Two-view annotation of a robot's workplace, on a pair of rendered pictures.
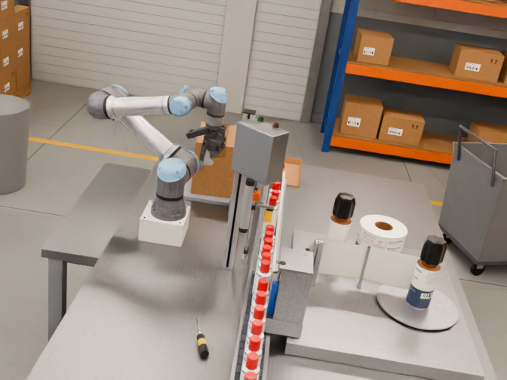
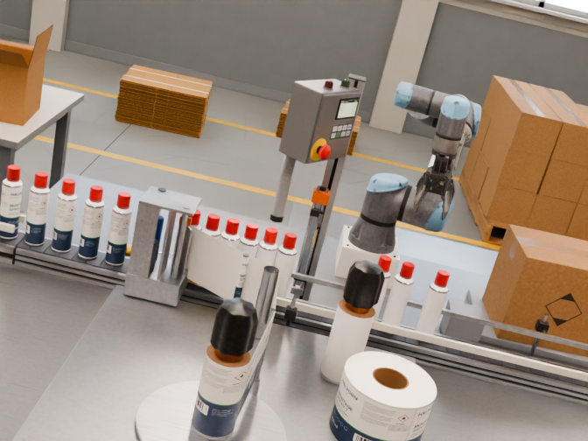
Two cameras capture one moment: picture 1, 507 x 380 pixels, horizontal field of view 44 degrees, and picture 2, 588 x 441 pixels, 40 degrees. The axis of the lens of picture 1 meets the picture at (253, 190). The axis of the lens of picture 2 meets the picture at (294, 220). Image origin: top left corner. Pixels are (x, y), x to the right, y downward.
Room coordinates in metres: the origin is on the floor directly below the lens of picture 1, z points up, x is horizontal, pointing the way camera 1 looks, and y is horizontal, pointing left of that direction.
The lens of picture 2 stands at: (2.08, -2.06, 1.94)
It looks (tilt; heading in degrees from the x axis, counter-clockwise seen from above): 22 degrees down; 89
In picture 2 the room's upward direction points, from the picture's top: 14 degrees clockwise
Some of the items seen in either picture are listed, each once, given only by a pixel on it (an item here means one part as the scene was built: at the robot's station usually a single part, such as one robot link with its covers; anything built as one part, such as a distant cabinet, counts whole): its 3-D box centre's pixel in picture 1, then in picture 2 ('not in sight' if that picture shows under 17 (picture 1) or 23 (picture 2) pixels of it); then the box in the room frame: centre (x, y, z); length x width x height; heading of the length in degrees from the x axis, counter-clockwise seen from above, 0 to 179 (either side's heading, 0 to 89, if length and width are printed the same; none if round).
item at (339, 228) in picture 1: (339, 227); (353, 321); (2.30, -0.37, 1.03); 0.09 x 0.09 x 0.30
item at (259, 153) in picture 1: (259, 151); (321, 121); (2.13, 0.00, 1.38); 0.17 x 0.10 x 0.19; 54
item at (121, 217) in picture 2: (256, 319); (119, 228); (1.67, -0.08, 0.98); 0.05 x 0.05 x 0.20
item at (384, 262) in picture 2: (269, 219); (375, 290); (2.38, -0.09, 0.98); 0.05 x 0.05 x 0.20
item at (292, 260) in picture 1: (296, 260); (171, 200); (1.81, -0.18, 1.14); 0.14 x 0.11 x 0.01; 179
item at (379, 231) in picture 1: (379, 240); (381, 406); (2.39, -0.57, 0.95); 0.20 x 0.20 x 0.14
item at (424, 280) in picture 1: (426, 271); (225, 367); (2.04, -0.68, 1.04); 0.09 x 0.09 x 0.29
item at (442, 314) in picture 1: (416, 304); (212, 428); (2.04, -0.68, 0.89); 0.31 x 0.31 x 0.01
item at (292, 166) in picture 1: (277, 169); not in sight; (3.23, -0.11, 0.85); 0.30 x 0.26 x 0.04; 179
